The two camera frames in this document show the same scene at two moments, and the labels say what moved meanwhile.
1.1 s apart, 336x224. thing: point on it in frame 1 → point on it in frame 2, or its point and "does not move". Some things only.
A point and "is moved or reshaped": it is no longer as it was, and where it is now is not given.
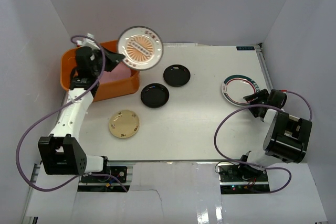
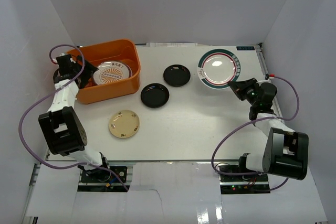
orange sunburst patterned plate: (142, 48) → (111, 72)
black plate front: (155, 95) does not move
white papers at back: (180, 45) does not move
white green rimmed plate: (235, 87) is moved or reshaped
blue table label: (245, 48) does not move
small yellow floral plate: (124, 124) does not move
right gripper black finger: (255, 98) → (241, 88)
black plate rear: (177, 75) does not move
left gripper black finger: (112, 59) → (90, 71)
